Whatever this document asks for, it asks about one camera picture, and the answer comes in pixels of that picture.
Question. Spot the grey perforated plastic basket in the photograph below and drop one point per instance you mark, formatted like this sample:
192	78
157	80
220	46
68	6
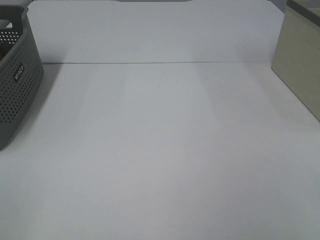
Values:
21	70

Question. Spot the beige storage box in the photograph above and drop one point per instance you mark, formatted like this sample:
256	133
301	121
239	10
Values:
296	60

